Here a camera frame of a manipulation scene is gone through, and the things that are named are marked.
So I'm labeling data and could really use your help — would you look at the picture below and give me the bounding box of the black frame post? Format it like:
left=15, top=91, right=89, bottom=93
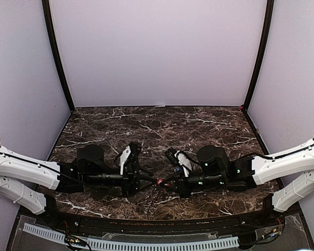
left=42, top=0, right=75, bottom=113
left=242, top=0, right=275, bottom=113

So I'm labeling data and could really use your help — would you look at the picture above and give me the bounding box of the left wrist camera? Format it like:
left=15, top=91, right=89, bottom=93
left=114, top=142, right=142, bottom=176

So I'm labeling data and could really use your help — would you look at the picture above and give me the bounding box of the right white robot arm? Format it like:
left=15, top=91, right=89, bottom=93
left=158, top=137, right=314, bottom=227

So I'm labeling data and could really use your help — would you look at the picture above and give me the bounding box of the left black frame post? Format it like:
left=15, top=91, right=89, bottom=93
left=42, top=0, right=75, bottom=113

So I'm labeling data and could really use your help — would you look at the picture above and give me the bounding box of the grey crescent key organizer plate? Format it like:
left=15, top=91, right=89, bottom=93
left=143, top=187, right=170, bottom=220

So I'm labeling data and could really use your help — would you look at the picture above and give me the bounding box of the red key tag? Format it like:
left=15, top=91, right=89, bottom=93
left=157, top=178, right=170, bottom=188

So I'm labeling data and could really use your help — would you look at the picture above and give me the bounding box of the black front rail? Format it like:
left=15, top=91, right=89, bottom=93
left=38, top=211, right=285, bottom=235

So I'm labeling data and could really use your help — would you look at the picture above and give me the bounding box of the grey slotted cable duct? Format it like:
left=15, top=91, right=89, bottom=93
left=23, top=223, right=240, bottom=250

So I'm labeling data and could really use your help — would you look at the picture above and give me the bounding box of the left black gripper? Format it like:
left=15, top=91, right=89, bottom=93
left=84, top=164, right=158, bottom=197

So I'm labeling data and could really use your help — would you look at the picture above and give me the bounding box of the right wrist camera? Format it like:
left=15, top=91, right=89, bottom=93
left=165, top=147, right=193, bottom=177

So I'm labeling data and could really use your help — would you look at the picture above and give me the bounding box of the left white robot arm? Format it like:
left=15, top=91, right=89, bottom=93
left=0, top=142, right=156, bottom=228

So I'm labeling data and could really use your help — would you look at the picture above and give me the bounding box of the right black frame post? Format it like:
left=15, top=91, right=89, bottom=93
left=242, top=0, right=275, bottom=113

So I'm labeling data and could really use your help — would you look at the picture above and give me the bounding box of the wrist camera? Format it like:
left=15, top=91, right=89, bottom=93
left=165, top=147, right=193, bottom=177
left=114, top=142, right=142, bottom=176

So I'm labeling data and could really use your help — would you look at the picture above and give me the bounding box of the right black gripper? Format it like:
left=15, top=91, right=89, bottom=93
left=160, top=168, right=227, bottom=199

